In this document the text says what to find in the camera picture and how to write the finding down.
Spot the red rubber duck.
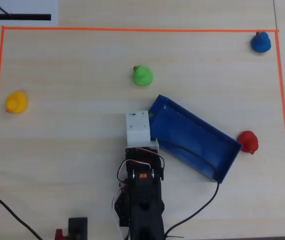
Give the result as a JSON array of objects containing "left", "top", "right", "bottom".
[{"left": 237, "top": 130, "right": 259, "bottom": 156}]

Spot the white paper with black bar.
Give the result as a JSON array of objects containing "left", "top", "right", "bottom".
[{"left": 0, "top": 0, "right": 58, "bottom": 27}]

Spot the yellow rubber duck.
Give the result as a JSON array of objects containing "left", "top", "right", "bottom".
[{"left": 5, "top": 91, "right": 28, "bottom": 115}]

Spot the blue plastic box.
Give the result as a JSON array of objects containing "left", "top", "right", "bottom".
[{"left": 147, "top": 94, "right": 243, "bottom": 185}]

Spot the green rubber duck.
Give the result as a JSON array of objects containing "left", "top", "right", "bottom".
[{"left": 132, "top": 65, "right": 155, "bottom": 87}]

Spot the blue ball toy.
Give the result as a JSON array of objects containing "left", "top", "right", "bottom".
[{"left": 250, "top": 31, "right": 272, "bottom": 54}]

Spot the thick black cable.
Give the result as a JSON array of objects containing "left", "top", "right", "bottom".
[{"left": 0, "top": 184, "right": 43, "bottom": 240}]

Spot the thin black cable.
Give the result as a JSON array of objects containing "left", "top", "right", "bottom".
[{"left": 0, "top": 0, "right": 12, "bottom": 17}]

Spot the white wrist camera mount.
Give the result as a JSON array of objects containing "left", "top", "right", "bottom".
[{"left": 125, "top": 110, "right": 160, "bottom": 154}]

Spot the black camera cable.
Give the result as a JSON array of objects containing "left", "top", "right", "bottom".
[{"left": 150, "top": 137, "right": 220, "bottom": 240}]

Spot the black camera stand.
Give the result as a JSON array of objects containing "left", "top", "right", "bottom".
[{"left": 68, "top": 217, "right": 88, "bottom": 240}]

